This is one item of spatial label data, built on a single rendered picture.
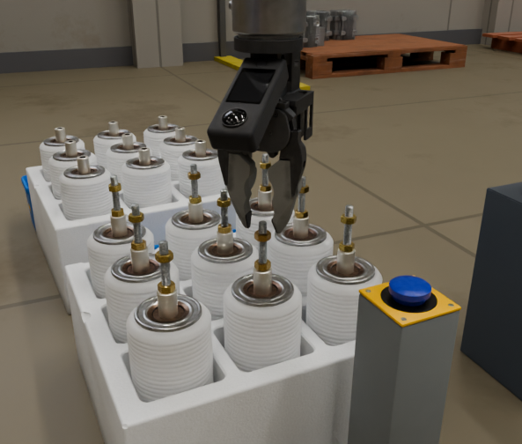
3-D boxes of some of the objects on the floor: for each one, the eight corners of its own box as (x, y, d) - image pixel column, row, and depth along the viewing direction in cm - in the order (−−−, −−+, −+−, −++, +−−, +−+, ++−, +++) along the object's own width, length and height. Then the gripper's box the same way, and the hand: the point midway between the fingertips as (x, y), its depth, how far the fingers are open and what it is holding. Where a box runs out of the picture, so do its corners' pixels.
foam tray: (283, 306, 115) (284, 221, 107) (411, 440, 82) (425, 332, 75) (77, 359, 99) (63, 264, 92) (137, 550, 67) (122, 427, 60)
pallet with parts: (401, 52, 442) (406, 6, 429) (470, 68, 374) (478, 15, 361) (259, 60, 406) (259, 11, 393) (305, 79, 338) (307, 20, 325)
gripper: (334, 33, 63) (325, 217, 71) (239, 29, 67) (242, 203, 75) (308, 43, 56) (302, 246, 64) (204, 38, 59) (211, 230, 68)
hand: (261, 221), depth 67 cm, fingers open, 3 cm apart
